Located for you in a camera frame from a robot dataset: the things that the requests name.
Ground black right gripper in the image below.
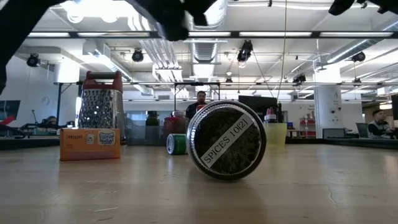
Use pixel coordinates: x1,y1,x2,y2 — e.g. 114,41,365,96
328,0,398,16

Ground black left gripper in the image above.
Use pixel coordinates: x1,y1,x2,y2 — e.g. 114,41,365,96
126,0,218,42

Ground red tin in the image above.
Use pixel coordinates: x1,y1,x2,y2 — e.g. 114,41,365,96
163,116,188,135

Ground green food colouring bottle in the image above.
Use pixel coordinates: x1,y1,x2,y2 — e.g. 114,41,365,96
166,133,188,156

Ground spice jar labelled SPICES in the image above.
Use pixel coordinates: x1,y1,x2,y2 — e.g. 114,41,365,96
185,100,268,182

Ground orange food box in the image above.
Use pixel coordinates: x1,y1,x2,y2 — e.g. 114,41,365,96
58,127,121,162

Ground black ceiling spotlight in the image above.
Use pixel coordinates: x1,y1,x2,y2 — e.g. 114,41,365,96
351,50,367,63
131,49,145,63
292,73,308,85
25,53,41,68
236,39,254,63

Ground person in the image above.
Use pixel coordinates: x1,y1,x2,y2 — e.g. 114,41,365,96
185,90,208,121
43,115,60,128
368,109,395,140

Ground black monitor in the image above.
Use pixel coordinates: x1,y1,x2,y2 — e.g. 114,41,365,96
238,95,279,124

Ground grey plastic bin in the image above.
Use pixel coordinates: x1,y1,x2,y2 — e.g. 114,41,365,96
124,119,189,146

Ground grey office chair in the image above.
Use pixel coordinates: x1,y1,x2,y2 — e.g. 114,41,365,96
356,122,369,139

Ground small red shelf rack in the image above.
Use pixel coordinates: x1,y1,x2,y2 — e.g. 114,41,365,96
299,117,317,138

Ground grey monitor back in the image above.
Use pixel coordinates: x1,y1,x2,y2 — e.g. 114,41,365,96
322,128,346,139

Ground translucent yellow-green bin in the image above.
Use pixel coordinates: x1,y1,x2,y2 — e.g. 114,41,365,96
263,122,289,146

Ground black tripod stand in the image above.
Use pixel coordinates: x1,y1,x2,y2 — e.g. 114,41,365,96
30,82,78,129

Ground black device with red bar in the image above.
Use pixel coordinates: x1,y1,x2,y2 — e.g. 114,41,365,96
0,115,27,139

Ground silver ventilation duct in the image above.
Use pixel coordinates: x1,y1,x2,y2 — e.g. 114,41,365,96
184,0,230,65

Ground black metal stand frame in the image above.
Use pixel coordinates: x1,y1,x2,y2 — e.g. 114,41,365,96
173,81,222,112

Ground metal box grater red handle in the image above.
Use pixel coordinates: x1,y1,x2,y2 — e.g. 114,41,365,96
76,70,127,146

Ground dark wall screen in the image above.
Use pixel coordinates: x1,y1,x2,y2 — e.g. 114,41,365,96
0,100,21,118

